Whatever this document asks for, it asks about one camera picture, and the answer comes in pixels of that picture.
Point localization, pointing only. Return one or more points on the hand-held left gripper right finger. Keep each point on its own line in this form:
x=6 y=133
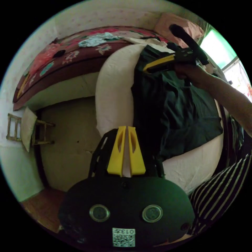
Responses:
x=137 y=159

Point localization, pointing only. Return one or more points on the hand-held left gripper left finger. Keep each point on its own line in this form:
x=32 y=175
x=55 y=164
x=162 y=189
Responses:
x=116 y=157

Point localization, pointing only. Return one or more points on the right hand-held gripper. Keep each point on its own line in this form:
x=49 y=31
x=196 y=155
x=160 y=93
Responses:
x=186 y=56

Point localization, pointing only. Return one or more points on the black t-shirt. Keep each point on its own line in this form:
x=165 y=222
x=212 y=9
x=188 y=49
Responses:
x=173 y=106

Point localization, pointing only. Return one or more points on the person's right forearm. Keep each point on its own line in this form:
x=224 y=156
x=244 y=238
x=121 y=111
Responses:
x=232 y=100

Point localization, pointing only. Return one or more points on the person's right hand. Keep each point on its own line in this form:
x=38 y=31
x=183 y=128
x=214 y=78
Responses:
x=194 y=74

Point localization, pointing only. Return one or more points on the white garment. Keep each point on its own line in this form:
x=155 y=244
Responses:
x=143 y=41

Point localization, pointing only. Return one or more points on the pink pillow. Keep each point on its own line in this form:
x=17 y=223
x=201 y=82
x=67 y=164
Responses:
x=177 y=25

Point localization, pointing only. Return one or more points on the window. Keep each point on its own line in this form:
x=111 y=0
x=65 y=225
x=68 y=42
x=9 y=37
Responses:
x=220 y=51

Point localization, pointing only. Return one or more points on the light blue garment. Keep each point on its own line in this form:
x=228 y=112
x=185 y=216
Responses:
x=94 y=40

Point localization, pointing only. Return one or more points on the bed with red floral sheet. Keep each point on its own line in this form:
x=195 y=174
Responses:
x=82 y=59

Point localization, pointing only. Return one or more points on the wooden chair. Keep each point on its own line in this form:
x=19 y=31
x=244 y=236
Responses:
x=41 y=132

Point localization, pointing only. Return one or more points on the person's body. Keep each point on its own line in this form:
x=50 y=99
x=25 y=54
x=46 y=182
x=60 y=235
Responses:
x=214 y=196

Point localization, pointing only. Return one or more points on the white cushion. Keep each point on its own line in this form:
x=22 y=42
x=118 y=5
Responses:
x=28 y=128

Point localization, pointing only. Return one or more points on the small black object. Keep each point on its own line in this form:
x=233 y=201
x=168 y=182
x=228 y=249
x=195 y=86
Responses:
x=59 y=53

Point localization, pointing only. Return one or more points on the pink plastic bag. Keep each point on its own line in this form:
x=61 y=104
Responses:
x=44 y=57

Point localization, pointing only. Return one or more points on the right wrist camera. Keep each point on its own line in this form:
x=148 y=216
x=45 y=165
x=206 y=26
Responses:
x=189 y=42

